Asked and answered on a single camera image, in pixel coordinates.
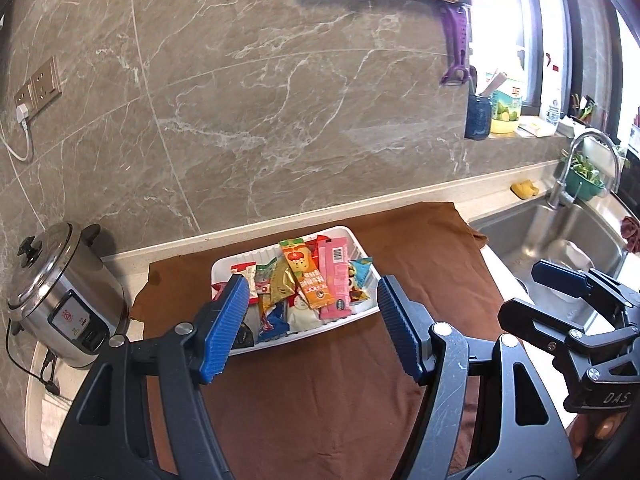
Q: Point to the orange snack packet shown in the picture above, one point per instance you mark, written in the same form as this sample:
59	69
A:
306	272

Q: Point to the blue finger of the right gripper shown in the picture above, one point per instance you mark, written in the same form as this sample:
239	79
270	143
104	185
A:
542	330
569	282

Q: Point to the white plastic tray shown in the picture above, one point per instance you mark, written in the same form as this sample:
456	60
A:
354	251

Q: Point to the yellow sponge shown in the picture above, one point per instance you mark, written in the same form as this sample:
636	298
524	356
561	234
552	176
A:
524	189

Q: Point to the blue cartoon snack packet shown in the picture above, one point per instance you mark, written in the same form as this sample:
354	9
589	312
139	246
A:
358	272

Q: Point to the green potted plant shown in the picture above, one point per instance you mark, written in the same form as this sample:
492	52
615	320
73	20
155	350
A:
583	180

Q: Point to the brown cloth mat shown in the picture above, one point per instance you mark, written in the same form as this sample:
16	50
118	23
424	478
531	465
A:
338	405

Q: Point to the black snack packet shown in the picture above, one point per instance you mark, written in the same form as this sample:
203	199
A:
249	329

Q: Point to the person's right hand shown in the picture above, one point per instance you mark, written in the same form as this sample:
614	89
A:
587	426

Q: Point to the white red snack bag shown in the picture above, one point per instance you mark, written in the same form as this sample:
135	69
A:
300	316

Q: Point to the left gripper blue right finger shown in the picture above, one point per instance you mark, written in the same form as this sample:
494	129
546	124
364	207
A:
436	356

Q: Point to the purple hanging peeler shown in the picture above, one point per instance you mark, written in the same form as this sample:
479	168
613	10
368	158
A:
456	24

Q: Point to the steel kitchen sink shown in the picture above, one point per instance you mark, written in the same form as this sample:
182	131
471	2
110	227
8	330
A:
575	237

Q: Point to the chrome faucet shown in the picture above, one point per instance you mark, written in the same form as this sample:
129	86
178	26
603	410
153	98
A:
558	196

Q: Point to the blue utensil cup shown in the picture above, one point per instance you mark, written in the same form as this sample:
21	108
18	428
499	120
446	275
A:
478	112

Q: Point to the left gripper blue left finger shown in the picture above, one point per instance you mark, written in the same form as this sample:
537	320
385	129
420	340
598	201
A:
190	356

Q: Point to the wall power socket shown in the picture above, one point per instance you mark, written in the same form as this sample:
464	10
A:
40	89

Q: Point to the pink snack packet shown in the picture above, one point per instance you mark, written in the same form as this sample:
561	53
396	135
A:
333	262

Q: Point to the stainless steel rice cooker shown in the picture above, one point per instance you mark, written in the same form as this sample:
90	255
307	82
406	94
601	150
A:
62	293

